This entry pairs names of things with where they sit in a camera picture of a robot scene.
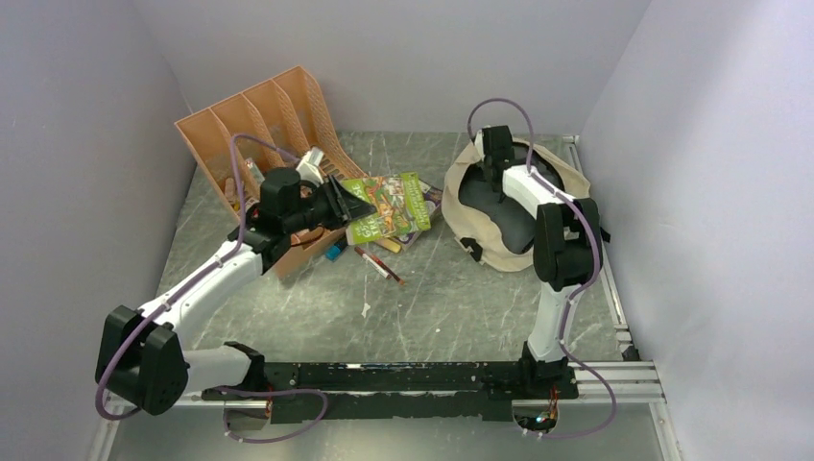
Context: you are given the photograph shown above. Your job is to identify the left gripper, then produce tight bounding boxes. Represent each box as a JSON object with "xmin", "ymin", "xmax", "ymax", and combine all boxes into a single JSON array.
[{"xmin": 284, "ymin": 173, "xmax": 376, "ymax": 233}]

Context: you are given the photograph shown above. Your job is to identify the green illustrated book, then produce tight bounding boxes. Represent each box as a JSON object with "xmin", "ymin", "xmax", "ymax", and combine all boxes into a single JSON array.
[{"xmin": 341, "ymin": 172, "xmax": 431, "ymax": 245}]

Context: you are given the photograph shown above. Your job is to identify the purple book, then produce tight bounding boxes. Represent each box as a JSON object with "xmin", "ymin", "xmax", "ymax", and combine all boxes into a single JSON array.
[{"xmin": 396, "ymin": 179, "xmax": 445, "ymax": 251}]

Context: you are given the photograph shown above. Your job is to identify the beige canvas backpack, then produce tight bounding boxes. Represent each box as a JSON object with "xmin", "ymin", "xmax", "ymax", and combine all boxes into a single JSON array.
[{"xmin": 442, "ymin": 136, "xmax": 611, "ymax": 274}]

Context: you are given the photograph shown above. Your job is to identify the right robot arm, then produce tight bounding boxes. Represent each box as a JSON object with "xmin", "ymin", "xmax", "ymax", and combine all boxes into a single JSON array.
[{"xmin": 474, "ymin": 126, "xmax": 602, "ymax": 398}]

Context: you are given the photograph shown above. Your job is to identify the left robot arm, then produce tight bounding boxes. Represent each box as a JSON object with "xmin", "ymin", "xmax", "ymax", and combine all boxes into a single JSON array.
[{"xmin": 95, "ymin": 167, "xmax": 376, "ymax": 420}]

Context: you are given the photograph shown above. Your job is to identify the green white card pack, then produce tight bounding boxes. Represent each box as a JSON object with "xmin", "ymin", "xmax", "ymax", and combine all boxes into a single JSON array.
[{"xmin": 244, "ymin": 158, "xmax": 265, "ymax": 184}]

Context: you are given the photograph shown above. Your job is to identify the black blue marker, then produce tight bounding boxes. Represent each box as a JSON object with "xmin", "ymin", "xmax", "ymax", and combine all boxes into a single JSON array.
[{"xmin": 324, "ymin": 242, "xmax": 347, "ymax": 261}]

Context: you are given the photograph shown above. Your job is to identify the pink yellow highlighter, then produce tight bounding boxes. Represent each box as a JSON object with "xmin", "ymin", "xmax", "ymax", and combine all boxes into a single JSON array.
[{"xmin": 374, "ymin": 238, "xmax": 401, "ymax": 254}]

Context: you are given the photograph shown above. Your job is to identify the white red-capped marker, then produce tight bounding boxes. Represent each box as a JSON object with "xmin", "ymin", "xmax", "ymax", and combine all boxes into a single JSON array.
[{"xmin": 353, "ymin": 246, "xmax": 392, "ymax": 279}]

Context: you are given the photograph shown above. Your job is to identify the thin orange pen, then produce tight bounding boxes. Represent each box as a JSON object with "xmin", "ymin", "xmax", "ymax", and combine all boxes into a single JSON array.
[{"xmin": 371, "ymin": 255, "xmax": 406, "ymax": 286}]

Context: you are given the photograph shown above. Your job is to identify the orange plastic file organizer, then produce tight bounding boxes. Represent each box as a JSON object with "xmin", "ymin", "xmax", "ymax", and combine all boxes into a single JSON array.
[{"xmin": 174, "ymin": 65, "xmax": 371, "ymax": 279}]

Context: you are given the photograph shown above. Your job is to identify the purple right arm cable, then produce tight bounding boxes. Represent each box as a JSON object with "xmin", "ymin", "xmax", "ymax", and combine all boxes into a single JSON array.
[{"xmin": 467, "ymin": 97, "xmax": 618, "ymax": 442}]

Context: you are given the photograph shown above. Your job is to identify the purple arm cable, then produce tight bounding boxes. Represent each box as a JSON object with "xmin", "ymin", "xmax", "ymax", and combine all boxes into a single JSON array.
[
  {"xmin": 467, "ymin": 97, "xmax": 618, "ymax": 442},
  {"xmin": 93, "ymin": 133, "xmax": 303, "ymax": 422}
]

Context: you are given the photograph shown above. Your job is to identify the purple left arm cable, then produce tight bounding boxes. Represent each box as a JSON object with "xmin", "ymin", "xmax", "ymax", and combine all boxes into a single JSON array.
[{"xmin": 93, "ymin": 133, "xmax": 303, "ymax": 422}]

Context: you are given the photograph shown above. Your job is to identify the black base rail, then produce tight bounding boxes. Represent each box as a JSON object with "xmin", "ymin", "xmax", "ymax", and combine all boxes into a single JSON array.
[{"xmin": 202, "ymin": 359, "xmax": 580, "ymax": 424}]

